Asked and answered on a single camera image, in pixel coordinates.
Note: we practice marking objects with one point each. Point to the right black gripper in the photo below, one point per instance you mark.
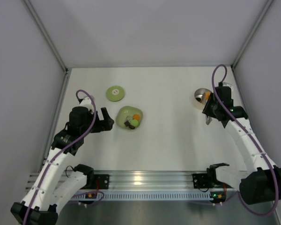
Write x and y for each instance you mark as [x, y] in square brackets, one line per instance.
[212, 110]

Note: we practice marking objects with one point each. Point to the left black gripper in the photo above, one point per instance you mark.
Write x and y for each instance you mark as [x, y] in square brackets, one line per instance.
[102, 121]

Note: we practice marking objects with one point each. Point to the metal serving tongs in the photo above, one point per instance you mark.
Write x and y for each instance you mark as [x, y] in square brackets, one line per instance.
[208, 119]

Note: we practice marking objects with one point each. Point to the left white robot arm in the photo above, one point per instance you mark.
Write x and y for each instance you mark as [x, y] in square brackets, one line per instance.
[46, 198]

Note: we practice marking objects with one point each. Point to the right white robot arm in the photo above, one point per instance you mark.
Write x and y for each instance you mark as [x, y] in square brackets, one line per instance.
[261, 182]

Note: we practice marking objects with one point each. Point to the green square lunch box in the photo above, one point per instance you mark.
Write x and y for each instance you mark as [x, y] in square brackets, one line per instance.
[126, 114]

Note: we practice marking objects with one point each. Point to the metal bowl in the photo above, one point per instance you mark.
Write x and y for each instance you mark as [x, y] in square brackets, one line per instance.
[199, 94]

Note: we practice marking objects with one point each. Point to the orange round snack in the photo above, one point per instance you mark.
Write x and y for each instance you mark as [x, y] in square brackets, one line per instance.
[136, 117]

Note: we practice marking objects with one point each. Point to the green round lid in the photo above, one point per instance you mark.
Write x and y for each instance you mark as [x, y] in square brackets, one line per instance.
[115, 93]

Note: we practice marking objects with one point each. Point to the aluminium mounting rail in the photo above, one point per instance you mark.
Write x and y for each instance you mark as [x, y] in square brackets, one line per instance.
[120, 180]

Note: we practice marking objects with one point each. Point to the left black base bracket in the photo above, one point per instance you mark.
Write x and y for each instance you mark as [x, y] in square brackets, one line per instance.
[98, 181]

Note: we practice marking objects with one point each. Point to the black base bracket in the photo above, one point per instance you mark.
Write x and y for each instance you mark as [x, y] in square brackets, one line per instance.
[205, 180]
[98, 181]

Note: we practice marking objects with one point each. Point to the right black base bracket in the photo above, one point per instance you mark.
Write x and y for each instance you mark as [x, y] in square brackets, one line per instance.
[205, 180]

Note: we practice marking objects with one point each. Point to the white slotted cable duct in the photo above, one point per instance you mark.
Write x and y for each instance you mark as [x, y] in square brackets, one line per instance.
[148, 196]

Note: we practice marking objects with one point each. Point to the left aluminium frame post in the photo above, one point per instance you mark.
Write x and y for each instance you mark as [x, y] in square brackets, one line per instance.
[37, 20]

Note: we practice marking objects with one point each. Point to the aluminium frame post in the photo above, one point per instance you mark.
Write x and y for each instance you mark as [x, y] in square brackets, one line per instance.
[37, 20]
[253, 31]

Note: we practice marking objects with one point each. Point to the right aluminium frame post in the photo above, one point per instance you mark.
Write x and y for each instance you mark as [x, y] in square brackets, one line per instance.
[253, 31]

